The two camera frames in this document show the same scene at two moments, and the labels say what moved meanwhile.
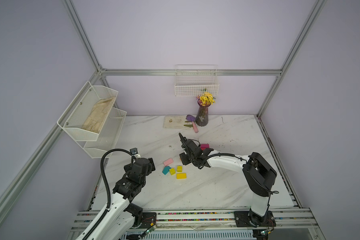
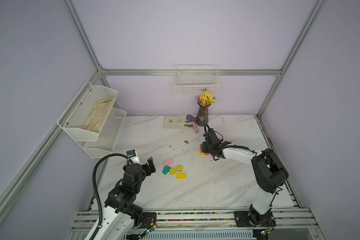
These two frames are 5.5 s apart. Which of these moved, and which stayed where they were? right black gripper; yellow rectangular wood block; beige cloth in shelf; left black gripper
Moved: right black gripper
Stayed: beige cloth in shelf; yellow rectangular wood block; left black gripper
